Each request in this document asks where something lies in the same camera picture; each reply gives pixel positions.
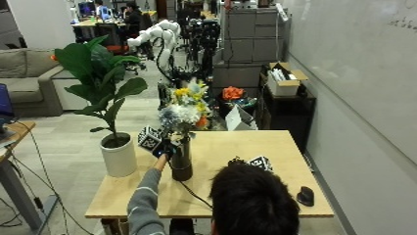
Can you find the person's right hand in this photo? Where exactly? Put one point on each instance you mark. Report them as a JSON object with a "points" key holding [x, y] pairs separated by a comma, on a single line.
{"points": [[237, 161]]}

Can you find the person's left hand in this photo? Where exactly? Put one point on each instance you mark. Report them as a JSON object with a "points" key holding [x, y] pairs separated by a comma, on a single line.
{"points": [[162, 150]]}

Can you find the dark glass vase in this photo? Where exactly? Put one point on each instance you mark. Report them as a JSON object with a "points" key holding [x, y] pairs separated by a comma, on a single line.
{"points": [[181, 164]]}

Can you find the white marker cube left glove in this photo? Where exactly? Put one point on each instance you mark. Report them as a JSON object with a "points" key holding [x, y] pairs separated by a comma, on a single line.
{"points": [[149, 137]]}

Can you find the white marker cube glove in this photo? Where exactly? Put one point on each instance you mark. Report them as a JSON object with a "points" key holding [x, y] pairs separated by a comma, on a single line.
{"points": [[149, 137], [261, 162]]}

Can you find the white cylindrical plant pot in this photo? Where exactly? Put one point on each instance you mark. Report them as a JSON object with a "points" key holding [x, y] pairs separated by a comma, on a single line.
{"points": [[117, 156]]}

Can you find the mixed flower bouquet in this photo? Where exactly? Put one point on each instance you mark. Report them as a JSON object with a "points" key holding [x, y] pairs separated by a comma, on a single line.
{"points": [[185, 109]]}

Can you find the light wooden table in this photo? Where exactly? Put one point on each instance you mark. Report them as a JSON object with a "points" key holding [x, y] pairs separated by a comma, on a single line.
{"points": [[242, 147]]}

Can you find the white folded paper box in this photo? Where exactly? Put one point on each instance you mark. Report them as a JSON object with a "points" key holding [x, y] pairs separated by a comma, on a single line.
{"points": [[238, 119]]}

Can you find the white marker cube right glove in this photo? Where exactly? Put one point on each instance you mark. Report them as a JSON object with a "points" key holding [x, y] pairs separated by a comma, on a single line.
{"points": [[261, 162]]}

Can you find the orange fabric flowers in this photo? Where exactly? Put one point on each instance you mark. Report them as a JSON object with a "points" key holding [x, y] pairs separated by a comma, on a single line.
{"points": [[232, 93]]}

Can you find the the person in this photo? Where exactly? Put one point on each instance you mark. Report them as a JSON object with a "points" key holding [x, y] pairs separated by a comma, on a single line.
{"points": [[253, 202]]}

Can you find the large-leaf green plant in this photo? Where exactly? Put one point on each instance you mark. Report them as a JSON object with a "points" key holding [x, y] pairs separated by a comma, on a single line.
{"points": [[97, 73]]}

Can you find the black cabinet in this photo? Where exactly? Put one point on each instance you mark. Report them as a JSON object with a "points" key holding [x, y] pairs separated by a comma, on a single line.
{"points": [[288, 112]]}

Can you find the open cardboard box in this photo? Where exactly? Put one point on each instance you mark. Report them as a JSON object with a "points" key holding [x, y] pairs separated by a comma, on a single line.
{"points": [[284, 80]]}

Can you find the black computer mouse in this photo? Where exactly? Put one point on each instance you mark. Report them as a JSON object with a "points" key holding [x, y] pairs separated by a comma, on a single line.
{"points": [[305, 196]]}

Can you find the wooden side desk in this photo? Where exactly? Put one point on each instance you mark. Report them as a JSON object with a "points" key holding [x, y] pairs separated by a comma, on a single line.
{"points": [[12, 163]]}

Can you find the black office chair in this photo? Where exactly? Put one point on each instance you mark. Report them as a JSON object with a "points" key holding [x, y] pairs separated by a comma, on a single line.
{"points": [[109, 37]]}

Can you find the gray sofa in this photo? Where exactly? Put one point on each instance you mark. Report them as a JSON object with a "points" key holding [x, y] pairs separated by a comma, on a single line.
{"points": [[29, 80]]}

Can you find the gray filing cabinets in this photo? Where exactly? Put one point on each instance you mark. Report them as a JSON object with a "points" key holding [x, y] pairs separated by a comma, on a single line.
{"points": [[252, 36]]}

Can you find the laptop with blue screen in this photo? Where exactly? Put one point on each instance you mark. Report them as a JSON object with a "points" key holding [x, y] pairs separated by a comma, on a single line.
{"points": [[4, 104]]}

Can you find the yellow office desk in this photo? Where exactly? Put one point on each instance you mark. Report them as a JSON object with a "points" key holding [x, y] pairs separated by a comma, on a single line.
{"points": [[93, 23]]}

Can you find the computer monitor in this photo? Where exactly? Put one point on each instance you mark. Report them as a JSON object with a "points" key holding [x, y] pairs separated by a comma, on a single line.
{"points": [[85, 9]]}

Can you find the whiteboard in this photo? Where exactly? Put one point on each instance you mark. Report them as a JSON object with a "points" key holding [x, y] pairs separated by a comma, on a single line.
{"points": [[359, 68]]}

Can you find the black camera tripods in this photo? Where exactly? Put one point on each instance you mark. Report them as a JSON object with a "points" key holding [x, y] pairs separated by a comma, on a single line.
{"points": [[202, 39]]}

